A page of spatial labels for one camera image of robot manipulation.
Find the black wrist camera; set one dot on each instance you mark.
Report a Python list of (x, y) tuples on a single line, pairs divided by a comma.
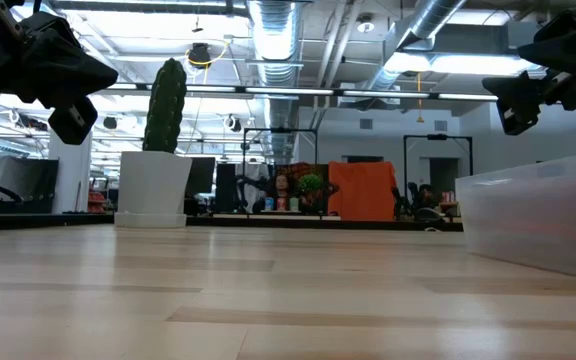
[(515, 102), (73, 122)]

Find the white round ceiling sensor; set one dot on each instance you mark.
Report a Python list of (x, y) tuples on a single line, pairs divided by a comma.
[(365, 25)]

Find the black panel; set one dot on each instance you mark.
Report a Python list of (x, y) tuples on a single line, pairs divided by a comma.
[(225, 185)]

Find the black ceiling spotlight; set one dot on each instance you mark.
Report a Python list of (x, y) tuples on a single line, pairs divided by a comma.
[(235, 123)]

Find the black aluminium table frame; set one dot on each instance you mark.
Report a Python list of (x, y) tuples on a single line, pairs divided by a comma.
[(318, 224)]

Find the black ceiling dome camera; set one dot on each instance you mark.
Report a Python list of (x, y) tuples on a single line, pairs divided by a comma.
[(199, 54)]

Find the person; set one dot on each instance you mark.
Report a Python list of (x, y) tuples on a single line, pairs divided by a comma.
[(282, 184)]

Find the orange red cloth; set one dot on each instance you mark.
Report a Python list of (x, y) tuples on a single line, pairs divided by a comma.
[(363, 192)]

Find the blue white can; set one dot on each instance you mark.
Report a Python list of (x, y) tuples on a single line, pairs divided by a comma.
[(269, 204)]

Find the pale green can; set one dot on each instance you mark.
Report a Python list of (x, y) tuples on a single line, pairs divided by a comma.
[(294, 204)]

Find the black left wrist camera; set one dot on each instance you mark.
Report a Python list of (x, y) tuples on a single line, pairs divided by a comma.
[(73, 122)]

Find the translucent plastic bin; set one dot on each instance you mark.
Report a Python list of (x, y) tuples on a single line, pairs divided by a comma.
[(543, 220)]

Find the small green bushy plant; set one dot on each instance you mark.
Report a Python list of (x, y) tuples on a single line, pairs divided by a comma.
[(310, 182)]

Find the black frame stand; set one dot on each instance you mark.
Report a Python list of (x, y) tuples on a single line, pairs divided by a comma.
[(438, 136), (280, 130)]

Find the silver smooth ventilation duct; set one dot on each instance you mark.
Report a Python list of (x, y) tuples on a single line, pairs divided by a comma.
[(420, 25)]

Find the white pillar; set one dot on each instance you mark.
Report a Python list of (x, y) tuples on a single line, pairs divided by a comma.
[(70, 175)]

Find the silver ribbed ventilation duct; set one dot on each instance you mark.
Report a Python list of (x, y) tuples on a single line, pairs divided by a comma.
[(274, 45)]

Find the dark grey partition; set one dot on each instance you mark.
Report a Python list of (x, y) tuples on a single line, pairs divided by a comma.
[(18, 185)]

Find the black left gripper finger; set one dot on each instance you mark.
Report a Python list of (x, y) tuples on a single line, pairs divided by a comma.
[(63, 65)]

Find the black monitor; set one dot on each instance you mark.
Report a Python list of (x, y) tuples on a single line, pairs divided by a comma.
[(200, 175)]

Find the white hexagonal plant pot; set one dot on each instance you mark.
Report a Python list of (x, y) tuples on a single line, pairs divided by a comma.
[(153, 190)]

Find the grey wall vent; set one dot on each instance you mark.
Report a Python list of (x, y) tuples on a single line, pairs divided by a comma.
[(440, 125), (365, 124)]

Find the red can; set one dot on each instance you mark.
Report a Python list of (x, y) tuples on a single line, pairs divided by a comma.
[(281, 204)]

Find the long ceiling light strip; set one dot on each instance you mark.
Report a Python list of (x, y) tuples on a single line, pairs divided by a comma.
[(288, 91)]

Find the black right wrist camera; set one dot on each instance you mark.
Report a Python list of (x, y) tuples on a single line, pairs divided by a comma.
[(515, 102)]

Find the green cactus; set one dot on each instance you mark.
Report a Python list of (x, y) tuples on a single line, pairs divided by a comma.
[(165, 105)]

